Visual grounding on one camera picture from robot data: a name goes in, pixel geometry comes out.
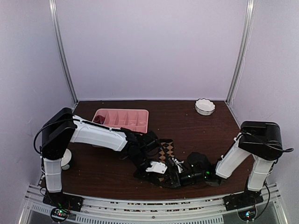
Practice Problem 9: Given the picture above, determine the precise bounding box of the aluminium right corner post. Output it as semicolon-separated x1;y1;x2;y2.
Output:
226;0;255;105

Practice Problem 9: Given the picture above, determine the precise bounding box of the brown checkered sock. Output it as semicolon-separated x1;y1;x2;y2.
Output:
158;139;175;163

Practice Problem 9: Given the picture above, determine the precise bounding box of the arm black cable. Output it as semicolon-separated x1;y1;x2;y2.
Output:
242;132;294;154
33;116;75;154

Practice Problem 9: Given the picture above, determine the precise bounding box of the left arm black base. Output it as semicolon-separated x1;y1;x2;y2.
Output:
43;192;84;212

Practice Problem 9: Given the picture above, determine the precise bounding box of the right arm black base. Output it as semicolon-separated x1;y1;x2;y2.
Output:
223;192;263;211

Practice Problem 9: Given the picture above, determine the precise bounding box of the white scalloped bowl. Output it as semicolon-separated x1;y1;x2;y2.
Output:
195;98;215;116

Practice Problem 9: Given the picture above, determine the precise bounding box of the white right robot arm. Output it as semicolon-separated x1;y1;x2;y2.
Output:
167;121;283;206

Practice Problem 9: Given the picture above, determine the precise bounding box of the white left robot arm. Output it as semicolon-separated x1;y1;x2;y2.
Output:
40;107;168;207

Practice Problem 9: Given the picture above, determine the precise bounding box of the magenta purple sock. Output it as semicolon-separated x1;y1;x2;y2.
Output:
93;115;105;125

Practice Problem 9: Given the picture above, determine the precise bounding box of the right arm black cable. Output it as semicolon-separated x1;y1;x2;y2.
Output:
242;132;294;154

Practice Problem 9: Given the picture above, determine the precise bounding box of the aluminium front frame rail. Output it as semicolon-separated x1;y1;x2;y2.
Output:
18;183;288;224

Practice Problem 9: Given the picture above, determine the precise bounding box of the pink divided plastic tray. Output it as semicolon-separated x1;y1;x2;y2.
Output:
92;108;149;133

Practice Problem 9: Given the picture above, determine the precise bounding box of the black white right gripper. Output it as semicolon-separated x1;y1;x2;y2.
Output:
161;170;206;189

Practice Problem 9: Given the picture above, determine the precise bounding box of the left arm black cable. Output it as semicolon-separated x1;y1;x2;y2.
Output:
33;116;75;154

